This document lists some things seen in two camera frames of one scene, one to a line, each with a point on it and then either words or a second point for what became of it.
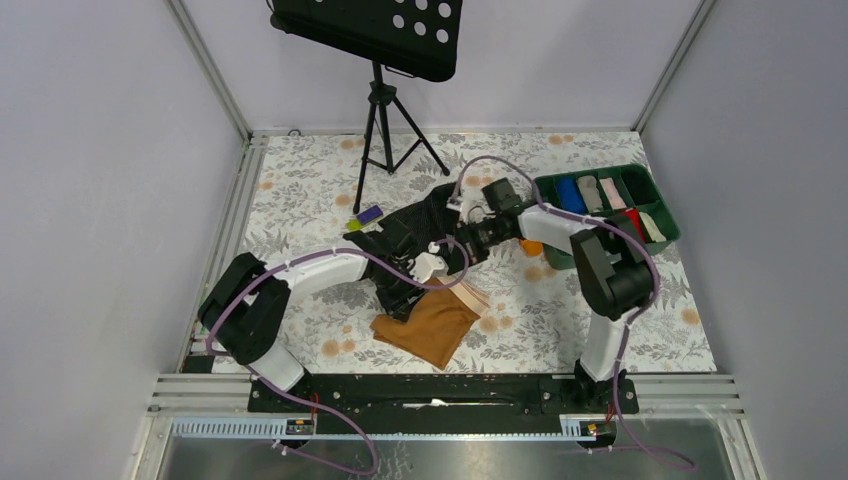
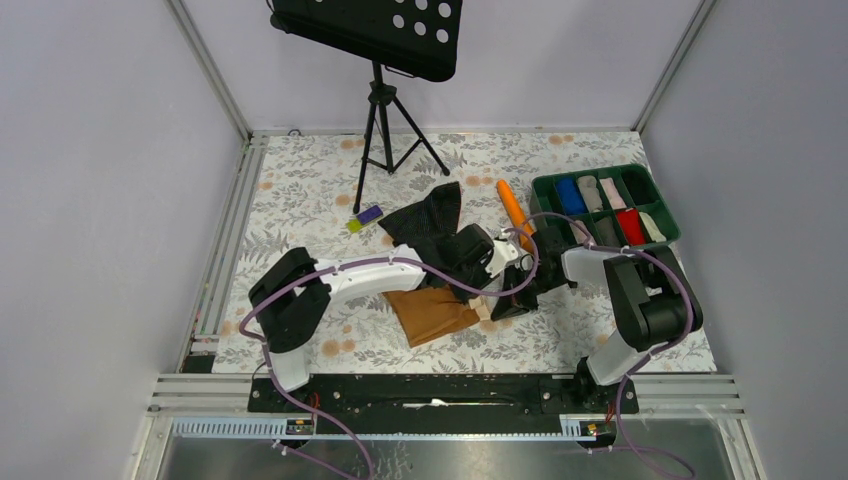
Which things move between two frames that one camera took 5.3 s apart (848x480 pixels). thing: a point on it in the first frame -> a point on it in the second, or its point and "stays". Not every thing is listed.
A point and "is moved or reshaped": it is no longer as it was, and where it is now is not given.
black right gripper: x=465 y=234 -> x=513 y=304
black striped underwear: x=427 y=223 stays
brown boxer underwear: x=437 y=325 is moved or reshaped
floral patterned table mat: x=304 y=190 stays
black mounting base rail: x=432 y=405 stays
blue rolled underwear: x=570 y=195 stays
